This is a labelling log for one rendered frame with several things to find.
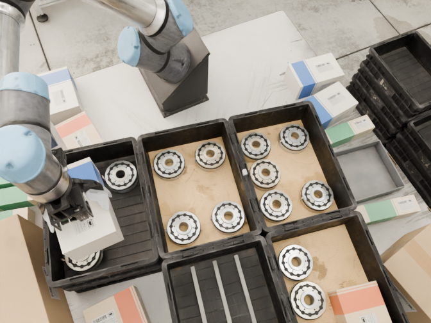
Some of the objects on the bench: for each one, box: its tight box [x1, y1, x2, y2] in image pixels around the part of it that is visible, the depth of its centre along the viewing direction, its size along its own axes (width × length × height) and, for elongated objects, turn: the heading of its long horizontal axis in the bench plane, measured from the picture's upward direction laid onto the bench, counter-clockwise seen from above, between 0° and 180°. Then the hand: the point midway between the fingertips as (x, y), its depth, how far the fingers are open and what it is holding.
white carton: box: [303, 81, 359, 129], centre depth 141 cm, size 20×12×9 cm, turn 121°
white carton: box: [283, 53, 345, 100], centre depth 148 cm, size 20×12×9 cm, turn 109°
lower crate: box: [62, 258, 163, 293], centre depth 118 cm, size 40×30×12 cm
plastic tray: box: [334, 140, 405, 204], centre depth 132 cm, size 27×20×5 cm
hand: (80, 206), depth 83 cm, fingers closed on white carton, 13 cm apart
